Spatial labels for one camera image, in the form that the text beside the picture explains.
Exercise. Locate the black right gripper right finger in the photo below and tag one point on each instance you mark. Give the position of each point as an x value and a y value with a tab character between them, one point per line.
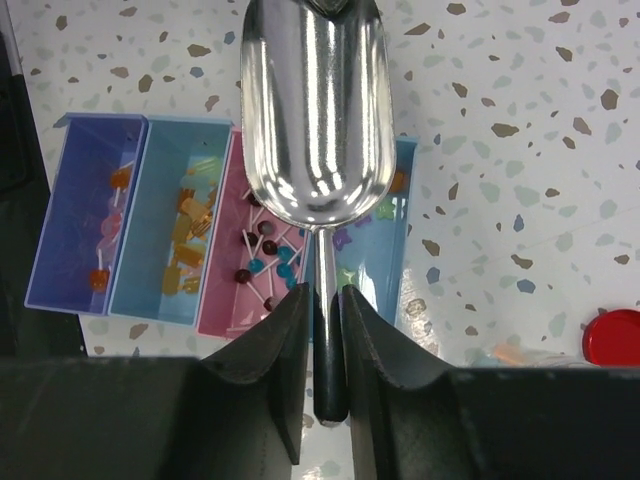
404	411

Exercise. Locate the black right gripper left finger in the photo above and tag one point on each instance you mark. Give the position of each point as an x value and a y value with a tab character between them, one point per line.
259	378

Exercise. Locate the silver metal scoop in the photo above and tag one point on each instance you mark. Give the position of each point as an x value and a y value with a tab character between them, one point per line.
318	140

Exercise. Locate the pink candy bin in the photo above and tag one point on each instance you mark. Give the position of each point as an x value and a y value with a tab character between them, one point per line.
254	259

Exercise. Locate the clear plastic jar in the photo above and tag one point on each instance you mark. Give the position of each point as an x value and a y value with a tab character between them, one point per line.
505	355

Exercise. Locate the blue end candy bin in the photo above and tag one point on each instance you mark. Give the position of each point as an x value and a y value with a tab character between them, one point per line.
369	253

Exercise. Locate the purple candy bin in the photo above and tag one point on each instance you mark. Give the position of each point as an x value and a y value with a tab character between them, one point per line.
76	260

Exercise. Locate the red jar lid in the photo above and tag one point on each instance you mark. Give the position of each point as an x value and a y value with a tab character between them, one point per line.
612	339

